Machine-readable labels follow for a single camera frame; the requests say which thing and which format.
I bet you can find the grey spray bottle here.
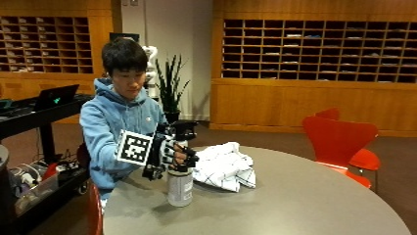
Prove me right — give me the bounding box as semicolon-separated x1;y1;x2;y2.
165;119;201;208

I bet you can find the white checked cloth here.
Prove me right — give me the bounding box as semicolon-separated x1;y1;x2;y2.
191;141;258;193

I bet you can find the white marker cube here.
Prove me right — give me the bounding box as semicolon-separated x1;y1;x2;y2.
115;129;154;166

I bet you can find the the person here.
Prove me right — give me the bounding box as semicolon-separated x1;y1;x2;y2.
78;37;174;210

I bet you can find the green potted plant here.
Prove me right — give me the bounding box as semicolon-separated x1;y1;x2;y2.
153;54;191;124

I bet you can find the red chair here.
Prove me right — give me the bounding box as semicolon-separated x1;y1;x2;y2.
87;182;103;235
314;108;382;172
301;115;380;190

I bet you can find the black equipment cart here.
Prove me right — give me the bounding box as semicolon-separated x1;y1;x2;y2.
0;93;94;229

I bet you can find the black laptop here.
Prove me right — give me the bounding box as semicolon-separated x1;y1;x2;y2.
0;83;81;119

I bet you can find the clear plastic bin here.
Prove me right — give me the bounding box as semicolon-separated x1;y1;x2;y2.
7;162;59;216

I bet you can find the wooden pigeonhole shelf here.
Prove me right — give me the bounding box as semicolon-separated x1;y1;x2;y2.
219;19;417;84
0;15;94;74

